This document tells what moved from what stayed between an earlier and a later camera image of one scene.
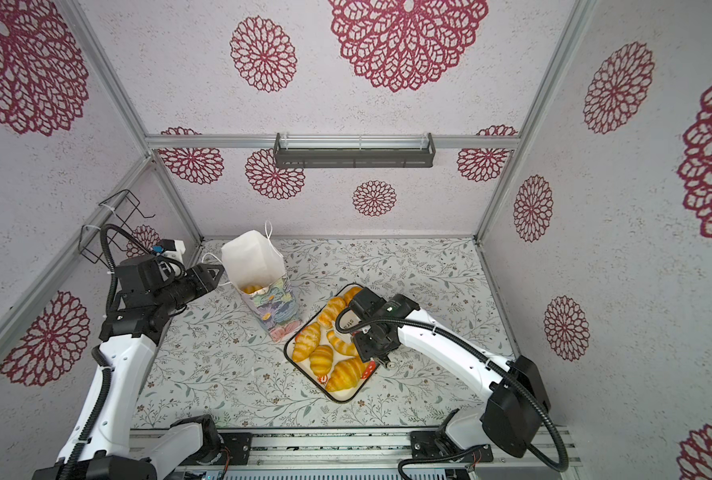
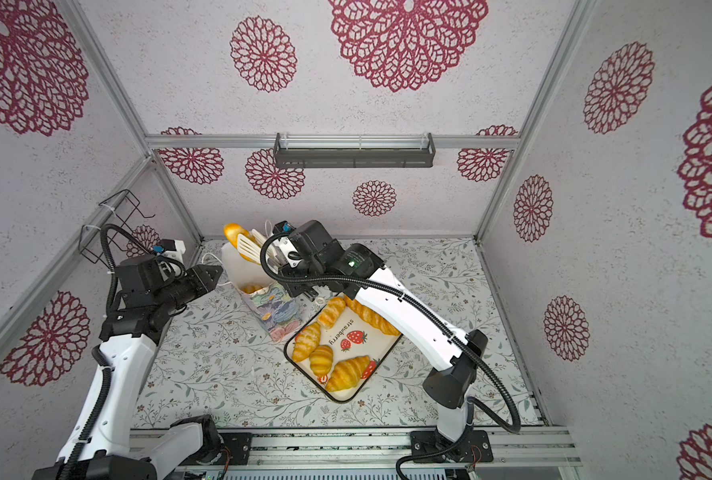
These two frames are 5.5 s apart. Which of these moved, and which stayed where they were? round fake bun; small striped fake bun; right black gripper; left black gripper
Moved: right black gripper
Stayed: small striped fake bun; round fake bun; left black gripper
